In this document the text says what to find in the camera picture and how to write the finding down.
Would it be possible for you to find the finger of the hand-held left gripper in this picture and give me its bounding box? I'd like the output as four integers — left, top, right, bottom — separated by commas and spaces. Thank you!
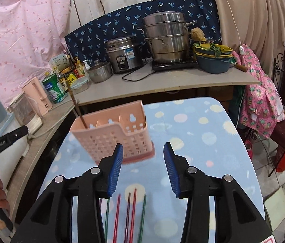
11, 125, 29, 142

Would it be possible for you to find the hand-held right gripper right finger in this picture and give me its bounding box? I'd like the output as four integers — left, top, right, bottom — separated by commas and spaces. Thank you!
163, 142, 275, 243

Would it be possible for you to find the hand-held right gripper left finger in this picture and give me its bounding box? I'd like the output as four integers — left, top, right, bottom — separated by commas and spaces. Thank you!
10, 143, 124, 243

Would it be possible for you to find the pink perforated utensil holder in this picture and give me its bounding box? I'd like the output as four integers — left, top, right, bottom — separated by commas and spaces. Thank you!
70, 100, 155, 166

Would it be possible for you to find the purple chopstick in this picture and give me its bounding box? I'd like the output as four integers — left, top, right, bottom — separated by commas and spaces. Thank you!
124, 192, 131, 243

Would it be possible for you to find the red chopstick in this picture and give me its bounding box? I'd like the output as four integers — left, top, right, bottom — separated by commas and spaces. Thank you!
131, 188, 137, 243
113, 194, 121, 243

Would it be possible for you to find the green chopstick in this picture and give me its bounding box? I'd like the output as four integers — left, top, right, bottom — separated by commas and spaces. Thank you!
104, 198, 110, 243
138, 194, 147, 243

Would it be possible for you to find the brown chopstick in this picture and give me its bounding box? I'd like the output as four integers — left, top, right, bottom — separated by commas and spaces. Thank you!
67, 78, 87, 128

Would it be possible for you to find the white kitchen appliance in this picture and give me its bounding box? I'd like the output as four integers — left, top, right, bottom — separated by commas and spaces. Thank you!
7, 92, 44, 135

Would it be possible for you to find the pink electric kettle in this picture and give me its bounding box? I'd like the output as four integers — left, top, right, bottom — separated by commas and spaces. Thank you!
21, 77, 53, 118

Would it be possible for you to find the blue planet print tablecloth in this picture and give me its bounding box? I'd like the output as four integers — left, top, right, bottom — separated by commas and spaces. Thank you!
48, 97, 267, 243

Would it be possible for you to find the green labelled can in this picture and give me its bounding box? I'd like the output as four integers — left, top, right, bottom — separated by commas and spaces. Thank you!
42, 72, 66, 104

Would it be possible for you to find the dark sauce bottle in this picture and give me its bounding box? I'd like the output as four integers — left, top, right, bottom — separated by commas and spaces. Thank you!
56, 69, 69, 94

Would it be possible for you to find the clear food container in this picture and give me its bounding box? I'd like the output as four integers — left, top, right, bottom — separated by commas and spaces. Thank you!
70, 77, 90, 94

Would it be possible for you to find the yellow label sauce bottle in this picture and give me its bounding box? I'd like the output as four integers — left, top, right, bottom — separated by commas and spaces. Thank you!
75, 57, 87, 78

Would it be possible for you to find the pink dotted curtain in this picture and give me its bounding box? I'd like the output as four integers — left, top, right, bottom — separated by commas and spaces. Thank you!
0, 0, 75, 107

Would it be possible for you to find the small steel pot with lid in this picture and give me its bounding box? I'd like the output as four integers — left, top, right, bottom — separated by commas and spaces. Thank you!
87, 61, 113, 84

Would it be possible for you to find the black induction cooker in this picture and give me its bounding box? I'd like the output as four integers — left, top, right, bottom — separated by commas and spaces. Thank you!
151, 57, 200, 72

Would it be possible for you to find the steel rice cooker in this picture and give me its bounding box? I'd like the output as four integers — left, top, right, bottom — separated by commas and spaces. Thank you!
104, 35, 144, 74

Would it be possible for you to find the pink pineapple print cloth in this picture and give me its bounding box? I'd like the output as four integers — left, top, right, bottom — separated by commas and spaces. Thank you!
233, 44, 285, 140

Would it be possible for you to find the blue bowl with items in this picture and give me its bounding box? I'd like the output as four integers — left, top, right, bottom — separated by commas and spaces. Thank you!
192, 43, 235, 74

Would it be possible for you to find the navy palm print cloth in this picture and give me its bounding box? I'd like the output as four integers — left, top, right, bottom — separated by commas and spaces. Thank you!
64, 0, 222, 61

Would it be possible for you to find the stacked steel steamer pot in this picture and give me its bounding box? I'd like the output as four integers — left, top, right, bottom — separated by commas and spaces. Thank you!
135, 11, 197, 64

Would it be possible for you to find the brown loofah sponge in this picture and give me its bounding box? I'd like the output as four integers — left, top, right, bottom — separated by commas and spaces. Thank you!
190, 27, 206, 42

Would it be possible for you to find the beige curtain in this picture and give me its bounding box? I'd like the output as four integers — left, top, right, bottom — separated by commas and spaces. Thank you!
207, 0, 285, 56

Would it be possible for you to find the black power cable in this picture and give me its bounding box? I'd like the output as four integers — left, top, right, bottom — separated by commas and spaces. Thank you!
122, 58, 155, 83

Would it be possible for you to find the wooden knife handle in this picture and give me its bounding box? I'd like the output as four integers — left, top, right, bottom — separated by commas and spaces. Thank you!
233, 62, 248, 72

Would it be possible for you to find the white cord with switch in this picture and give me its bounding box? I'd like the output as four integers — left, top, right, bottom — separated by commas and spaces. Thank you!
214, 0, 246, 55

